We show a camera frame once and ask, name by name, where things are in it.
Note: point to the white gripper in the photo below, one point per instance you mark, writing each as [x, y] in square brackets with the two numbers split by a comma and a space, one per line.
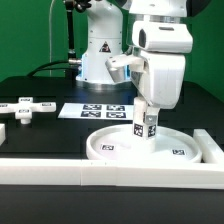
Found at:
[158, 78]

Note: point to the white front fence bar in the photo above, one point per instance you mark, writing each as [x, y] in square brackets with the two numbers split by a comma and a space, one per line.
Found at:
[100, 173]

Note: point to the black camera stand pole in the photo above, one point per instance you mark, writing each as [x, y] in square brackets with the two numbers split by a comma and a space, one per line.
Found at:
[70, 30]

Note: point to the white marker sheet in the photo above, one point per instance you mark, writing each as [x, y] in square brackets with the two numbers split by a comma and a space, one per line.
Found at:
[96, 111]

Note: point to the white cross-shaped table base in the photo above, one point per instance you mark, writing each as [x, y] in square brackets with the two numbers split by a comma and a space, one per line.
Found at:
[25, 107]

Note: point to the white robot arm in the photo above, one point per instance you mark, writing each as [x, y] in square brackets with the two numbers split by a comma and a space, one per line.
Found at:
[143, 41]

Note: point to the white left fence block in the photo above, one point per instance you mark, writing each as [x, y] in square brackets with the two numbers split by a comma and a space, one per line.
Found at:
[2, 133]

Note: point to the white right fence bar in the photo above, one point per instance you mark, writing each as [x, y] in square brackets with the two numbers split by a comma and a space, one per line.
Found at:
[211, 152]

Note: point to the white round table top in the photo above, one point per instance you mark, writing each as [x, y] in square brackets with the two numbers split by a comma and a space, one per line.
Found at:
[119, 144]

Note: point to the white fence bar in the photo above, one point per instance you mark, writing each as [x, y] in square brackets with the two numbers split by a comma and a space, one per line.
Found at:
[211, 152]
[100, 173]

